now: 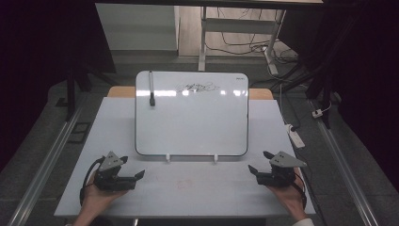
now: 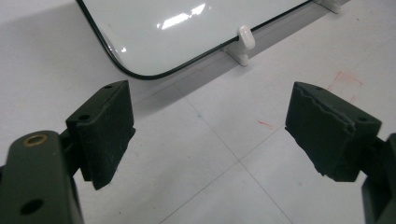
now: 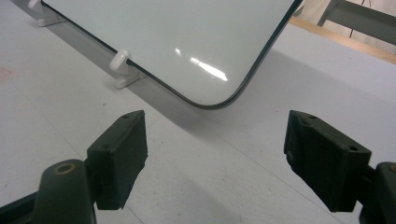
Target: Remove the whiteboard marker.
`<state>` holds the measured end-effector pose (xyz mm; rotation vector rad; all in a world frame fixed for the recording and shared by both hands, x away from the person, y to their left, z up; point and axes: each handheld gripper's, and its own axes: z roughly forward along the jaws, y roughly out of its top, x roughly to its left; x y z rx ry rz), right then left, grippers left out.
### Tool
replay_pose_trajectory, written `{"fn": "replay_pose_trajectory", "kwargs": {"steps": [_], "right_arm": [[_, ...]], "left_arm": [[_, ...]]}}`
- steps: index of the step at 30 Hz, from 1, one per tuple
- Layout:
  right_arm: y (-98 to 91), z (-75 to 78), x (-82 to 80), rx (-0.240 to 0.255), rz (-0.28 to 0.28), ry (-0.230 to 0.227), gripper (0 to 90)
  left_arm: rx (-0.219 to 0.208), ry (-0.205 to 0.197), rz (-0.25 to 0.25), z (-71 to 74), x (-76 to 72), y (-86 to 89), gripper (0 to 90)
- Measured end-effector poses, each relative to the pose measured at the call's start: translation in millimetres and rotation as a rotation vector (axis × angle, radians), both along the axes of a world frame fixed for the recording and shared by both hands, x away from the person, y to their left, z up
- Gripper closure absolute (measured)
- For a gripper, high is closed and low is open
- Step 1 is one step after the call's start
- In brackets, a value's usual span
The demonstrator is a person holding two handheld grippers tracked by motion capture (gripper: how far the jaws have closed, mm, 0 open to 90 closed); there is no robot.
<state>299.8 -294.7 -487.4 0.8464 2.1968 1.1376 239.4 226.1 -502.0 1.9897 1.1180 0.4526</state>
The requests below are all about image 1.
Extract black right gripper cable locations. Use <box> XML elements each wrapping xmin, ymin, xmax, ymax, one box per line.
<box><xmin>294</xmin><ymin>172</ymin><xmax>308</xmax><ymax>210</ymax></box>

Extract white desk frame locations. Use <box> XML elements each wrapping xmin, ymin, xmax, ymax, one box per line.
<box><xmin>198</xmin><ymin>7</ymin><xmax>287</xmax><ymax>75</ymax></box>

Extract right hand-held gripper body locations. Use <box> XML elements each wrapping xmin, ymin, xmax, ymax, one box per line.
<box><xmin>256</xmin><ymin>151</ymin><xmax>308</xmax><ymax>188</ymax></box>

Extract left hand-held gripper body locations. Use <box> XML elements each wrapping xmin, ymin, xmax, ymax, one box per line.
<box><xmin>93</xmin><ymin>151</ymin><xmax>137</xmax><ymax>192</ymax></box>

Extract black floor cables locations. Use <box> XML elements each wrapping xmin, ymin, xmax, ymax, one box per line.
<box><xmin>205</xmin><ymin>8</ymin><xmax>299</xmax><ymax>64</ymax></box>

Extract black floor plate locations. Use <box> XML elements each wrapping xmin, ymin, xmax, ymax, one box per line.
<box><xmin>68</xmin><ymin>121</ymin><xmax>92</xmax><ymax>145</ymax></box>

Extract white marker pen black cap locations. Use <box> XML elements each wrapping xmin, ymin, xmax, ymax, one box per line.
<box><xmin>148</xmin><ymin>71</ymin><xmax>156</xmax><ymax>107</ymax></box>

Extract black metal stand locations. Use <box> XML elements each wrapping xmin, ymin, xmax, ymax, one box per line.
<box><xmin>56</xmin><ymin>62</ymin><xmax>111</xmax><ymax>121</ymax></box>

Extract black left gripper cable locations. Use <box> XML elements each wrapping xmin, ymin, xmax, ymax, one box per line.
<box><xmin>79</xmin><ymin>155</ymin><xmax>106</xmax><ymax>206</ymax></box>

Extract white power strip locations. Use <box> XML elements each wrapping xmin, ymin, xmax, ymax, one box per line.
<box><xmin>284</xmin><ymin>123</ymin><xmax>306</xmax><ymax>149</ymax></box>

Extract white whiteboard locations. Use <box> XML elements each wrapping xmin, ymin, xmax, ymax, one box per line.
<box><xmin>135</xmin><ymin>70</ymin><xmax>249</xmax><ymax>157</ymax></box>

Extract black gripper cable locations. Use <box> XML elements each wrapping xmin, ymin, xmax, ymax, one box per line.
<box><xmin>294</xmin><ymin>172</ymin><xmax>308</xmax><ymax>210</ymax></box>
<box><xmin>79</xmin><ymin>155</ymin><xmax>106</xmax><ymax>206</ymax></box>

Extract white plug adapter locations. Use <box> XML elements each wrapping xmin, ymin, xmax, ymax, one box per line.
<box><xmin>311</xmin><ymin>107</ymin><xmax>325</xmax><ymax>120</ymax></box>

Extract metal floor rail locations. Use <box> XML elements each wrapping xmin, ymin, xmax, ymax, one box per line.
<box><xmin>8</xmin><ymin>103</ymin><xmax>86</xmax><ymax>226</ymax></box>
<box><xmin>309</xmin><ymin>100</ymin><xmax>379</xmax><ymax>226</ymax></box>

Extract black power strip cable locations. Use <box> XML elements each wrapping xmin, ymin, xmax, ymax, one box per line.
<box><xmin>279</xmin><ymin>84</ymin><xmax>302</xmax><ymax>133</ymax></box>

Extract person's left hand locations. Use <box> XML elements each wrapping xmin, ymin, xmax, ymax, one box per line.
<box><xmin>79</xmin><ymin>175</ymin><xmax>128</xmax><ymax>219</ymax></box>

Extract person's right hand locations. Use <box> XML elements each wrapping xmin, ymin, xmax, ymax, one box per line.
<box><xmin>266</xmin><ymin>168</ymin><xmax>309</xmax><ymax>222</ymax></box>

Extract wooden table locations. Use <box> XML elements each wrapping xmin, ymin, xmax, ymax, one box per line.
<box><xmin>106</xmin><ymin>86</ymin><xmax>275</xmax><ymax>101</ymax></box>

